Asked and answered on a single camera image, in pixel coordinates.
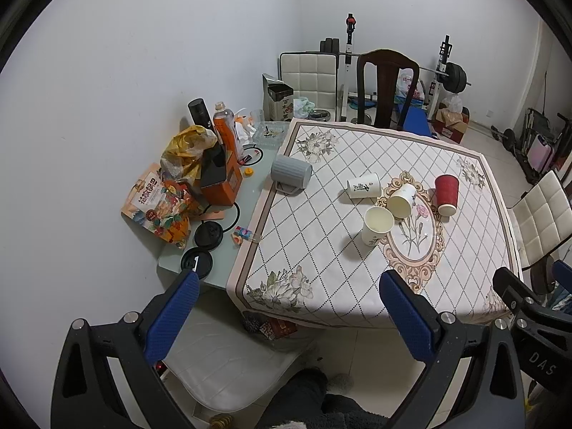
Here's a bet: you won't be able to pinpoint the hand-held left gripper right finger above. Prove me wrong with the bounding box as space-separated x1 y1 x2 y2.
378 269 527 429

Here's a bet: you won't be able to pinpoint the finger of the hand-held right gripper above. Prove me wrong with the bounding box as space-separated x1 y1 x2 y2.
492 267 544 319
551 259 572 305

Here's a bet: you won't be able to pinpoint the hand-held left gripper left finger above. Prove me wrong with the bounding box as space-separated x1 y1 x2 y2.
50 269 202 429

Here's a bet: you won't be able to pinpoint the plain white paper cup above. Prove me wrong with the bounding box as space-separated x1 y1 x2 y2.
386 183 418 220
361 206 395 247

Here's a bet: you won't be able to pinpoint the red ribbed paper cup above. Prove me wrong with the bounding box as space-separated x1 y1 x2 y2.
435 174 461 218

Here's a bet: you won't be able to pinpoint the white paper cup black print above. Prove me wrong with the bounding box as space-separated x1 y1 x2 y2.
347 173 381 199

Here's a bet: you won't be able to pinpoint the black round lid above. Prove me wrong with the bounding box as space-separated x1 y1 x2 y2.
181 248 212 278
194 221 223 248

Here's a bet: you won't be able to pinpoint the white padded chair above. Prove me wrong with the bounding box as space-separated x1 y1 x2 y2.
506 170 572 271
279 51 345 122

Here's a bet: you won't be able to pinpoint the white chair seat front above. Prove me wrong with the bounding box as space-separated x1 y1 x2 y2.
161 308 316 414

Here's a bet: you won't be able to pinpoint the packets under table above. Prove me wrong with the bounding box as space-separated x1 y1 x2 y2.
243 310 299 339

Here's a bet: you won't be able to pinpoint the floral snack bag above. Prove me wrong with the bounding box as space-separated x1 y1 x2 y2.
145 180 203 251

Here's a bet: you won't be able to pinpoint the floral diamond-pattern tablecloth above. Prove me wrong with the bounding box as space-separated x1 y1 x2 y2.
226 118 524 329

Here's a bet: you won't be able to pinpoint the small colourful packet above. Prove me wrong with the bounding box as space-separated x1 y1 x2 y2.
230 225 260 247

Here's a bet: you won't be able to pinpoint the orange snack packet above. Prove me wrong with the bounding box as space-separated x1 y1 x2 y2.
120 162 173 226

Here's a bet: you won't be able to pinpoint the pink suitcase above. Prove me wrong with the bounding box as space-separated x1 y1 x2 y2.
528 136 559 175

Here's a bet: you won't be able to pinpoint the glass table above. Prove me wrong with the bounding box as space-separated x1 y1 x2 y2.
156 140 292 296

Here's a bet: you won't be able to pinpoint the person's leg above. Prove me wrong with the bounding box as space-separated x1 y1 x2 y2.
259 366 394 429

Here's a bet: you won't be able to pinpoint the black folding cart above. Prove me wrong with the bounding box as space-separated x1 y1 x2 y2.
515 107 572 185

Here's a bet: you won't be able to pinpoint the black dumbbell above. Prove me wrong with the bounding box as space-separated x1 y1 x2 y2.
490 126 518 149

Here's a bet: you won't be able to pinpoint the orange carton box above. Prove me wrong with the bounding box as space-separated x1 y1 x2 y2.
199 142 243 207

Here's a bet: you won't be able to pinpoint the yellow plastic bag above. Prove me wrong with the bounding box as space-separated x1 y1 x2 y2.
160 125 221 188

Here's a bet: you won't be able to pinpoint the cardboard box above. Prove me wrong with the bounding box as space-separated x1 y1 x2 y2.
433 103 471 144

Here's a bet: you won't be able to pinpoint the grey ribbed mug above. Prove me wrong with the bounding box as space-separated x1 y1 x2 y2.
270 154 313 196

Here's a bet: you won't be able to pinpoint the blue weight bench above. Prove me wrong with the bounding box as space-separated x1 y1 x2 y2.
393 79 432 137

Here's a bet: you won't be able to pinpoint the orange drink bottle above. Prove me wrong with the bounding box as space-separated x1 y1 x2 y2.
212 102 237 153

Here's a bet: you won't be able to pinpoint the black thermos flask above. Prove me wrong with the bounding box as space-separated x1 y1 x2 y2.
187 98 215 134

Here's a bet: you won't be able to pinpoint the glass ashtray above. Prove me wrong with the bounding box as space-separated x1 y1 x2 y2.
250 120 290 149

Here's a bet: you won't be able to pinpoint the barbell with black plates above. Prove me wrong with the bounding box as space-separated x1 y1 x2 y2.
319 39 473 91

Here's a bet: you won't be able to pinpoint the white red plastic bag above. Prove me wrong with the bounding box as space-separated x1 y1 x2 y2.
395 68 425 101

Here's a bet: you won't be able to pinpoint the white barbell rack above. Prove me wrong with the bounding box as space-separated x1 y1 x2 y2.
335 13 452 121

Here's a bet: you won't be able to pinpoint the dark wooden chair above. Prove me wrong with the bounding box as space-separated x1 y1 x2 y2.
356 49 421 130

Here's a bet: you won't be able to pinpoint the black cable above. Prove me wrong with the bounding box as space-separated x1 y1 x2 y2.
197 143 264 235

